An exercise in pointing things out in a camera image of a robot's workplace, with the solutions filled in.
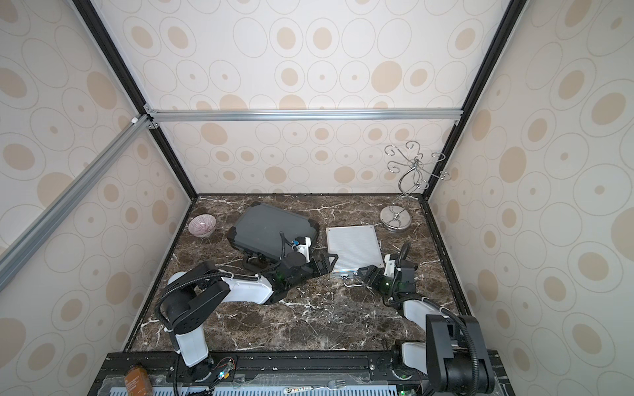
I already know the silver aluminium poker case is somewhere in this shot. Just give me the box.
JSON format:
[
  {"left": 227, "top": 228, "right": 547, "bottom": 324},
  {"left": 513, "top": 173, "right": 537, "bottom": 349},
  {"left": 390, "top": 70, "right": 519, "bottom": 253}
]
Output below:
[{"left": 326, "top": 225, "right": 383, "bottom": 275}]

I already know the dark grey poker case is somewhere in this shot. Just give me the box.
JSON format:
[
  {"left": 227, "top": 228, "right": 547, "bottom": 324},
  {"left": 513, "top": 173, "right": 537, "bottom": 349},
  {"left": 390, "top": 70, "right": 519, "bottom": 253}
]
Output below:
[{"left": 227, "top": 201, "right": 320, "bottom": 263}]

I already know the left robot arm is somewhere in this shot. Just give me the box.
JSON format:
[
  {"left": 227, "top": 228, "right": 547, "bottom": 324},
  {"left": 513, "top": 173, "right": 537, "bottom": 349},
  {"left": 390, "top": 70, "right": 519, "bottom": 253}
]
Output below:
[{"left": 155, "top": 233, "right": 338, "bottom": 368}]

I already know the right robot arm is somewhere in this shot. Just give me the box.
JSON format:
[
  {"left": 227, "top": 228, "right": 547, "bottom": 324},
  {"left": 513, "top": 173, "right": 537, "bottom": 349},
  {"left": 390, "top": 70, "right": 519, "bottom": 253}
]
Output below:
[{"left": 357, "top": 252, "right": 495, "bottom": 395}]

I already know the pink ribbed bowl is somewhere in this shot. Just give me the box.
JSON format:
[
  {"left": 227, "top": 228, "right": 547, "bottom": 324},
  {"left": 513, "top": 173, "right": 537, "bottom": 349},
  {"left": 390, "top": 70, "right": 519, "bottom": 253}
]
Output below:
[{"left": 188, "top": 214, "right": 217, "bottom": 239}]

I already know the chrome hook stand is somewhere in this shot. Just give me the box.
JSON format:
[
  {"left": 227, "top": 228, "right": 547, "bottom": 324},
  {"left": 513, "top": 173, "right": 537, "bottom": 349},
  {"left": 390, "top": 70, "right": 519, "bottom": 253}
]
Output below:
[{"left": 379, "top": 140, "right": 451, "bottom": 233}]

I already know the metal fork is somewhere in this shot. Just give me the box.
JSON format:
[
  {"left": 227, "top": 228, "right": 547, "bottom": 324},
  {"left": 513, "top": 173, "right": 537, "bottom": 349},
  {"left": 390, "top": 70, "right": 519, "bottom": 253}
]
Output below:
[{"left": 283, "top": 379, "right": 347, "bottom": 395}]

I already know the white lidded green can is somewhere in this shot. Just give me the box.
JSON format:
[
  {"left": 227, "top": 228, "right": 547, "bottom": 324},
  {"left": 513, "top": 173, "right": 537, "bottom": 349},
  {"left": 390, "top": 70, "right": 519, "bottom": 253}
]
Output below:
[{"left": 168, "top": 272, "right": 187, "bottom": 285}]

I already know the brown bottle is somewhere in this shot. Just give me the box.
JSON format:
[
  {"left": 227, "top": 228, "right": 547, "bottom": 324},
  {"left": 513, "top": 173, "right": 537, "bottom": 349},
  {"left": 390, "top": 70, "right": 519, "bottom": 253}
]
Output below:
[{"left": 124, "top": 363, "right": 154, "bottom": 396}]

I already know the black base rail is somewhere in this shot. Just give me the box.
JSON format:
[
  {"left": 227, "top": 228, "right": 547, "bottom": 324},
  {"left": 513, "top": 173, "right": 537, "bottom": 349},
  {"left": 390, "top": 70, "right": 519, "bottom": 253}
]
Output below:
[{"left": 88, "top": 350, "right": 513, "bottom": 396}]

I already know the horizontal aluminium rail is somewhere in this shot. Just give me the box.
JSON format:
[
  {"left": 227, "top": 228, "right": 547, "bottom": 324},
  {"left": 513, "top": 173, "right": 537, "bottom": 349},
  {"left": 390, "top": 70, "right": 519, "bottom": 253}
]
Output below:
[{"left": 144, "top": 107, "right": 463, "bottom": 125}]

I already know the diagonal aluminium rail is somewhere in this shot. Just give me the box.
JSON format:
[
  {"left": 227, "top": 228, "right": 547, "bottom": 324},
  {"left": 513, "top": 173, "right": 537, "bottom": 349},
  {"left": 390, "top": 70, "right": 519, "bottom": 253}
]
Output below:
[{"left": 0, "top": 115, "right": 150, "bottom": 293}]

